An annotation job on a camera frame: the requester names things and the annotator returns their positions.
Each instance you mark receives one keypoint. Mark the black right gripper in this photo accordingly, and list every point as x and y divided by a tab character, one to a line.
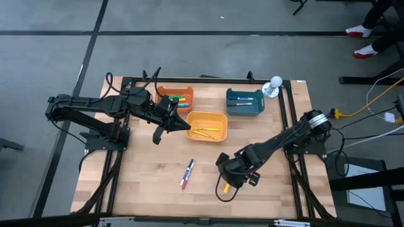
233	170

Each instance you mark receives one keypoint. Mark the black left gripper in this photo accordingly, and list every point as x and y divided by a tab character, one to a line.
162	115

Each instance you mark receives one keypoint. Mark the yellow Sharpie highlighter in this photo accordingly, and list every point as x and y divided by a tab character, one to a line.
226	188
180	100

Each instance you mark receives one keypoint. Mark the teal Sharpie highlighter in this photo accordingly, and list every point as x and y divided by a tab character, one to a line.
183	105

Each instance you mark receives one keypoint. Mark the slim yellow highlighter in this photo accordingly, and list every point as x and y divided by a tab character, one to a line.
206	129
205	135

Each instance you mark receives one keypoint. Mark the white Expo marker blue cap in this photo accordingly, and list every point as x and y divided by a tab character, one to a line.
240	98

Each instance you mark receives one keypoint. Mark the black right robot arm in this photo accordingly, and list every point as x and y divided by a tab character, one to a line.
277	140

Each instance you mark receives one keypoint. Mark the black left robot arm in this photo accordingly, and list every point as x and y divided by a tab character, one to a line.
94	104

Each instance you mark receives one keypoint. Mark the yellow plastic bin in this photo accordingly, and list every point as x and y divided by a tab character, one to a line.
205	118

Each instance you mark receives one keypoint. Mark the orange plastic bin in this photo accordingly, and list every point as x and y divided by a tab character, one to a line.
175	89

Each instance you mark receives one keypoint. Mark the teal plastic bin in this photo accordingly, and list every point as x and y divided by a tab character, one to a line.
257	107

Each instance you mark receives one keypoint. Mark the white light bulb on base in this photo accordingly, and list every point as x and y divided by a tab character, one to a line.
276	81

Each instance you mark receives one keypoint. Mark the black cart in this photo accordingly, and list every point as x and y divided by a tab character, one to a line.
363	181

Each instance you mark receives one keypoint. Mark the white paper sheet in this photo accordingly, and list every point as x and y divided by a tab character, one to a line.
366	198

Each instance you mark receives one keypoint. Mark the white power adapter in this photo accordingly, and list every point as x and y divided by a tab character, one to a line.
389	117

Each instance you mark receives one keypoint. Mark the person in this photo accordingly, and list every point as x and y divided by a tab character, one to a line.
360	31

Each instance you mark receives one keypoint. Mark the black aluminium table frame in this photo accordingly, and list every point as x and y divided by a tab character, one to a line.
214	80

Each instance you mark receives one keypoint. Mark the silver aluminium bracket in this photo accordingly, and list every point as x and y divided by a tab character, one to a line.
292	223
116	220

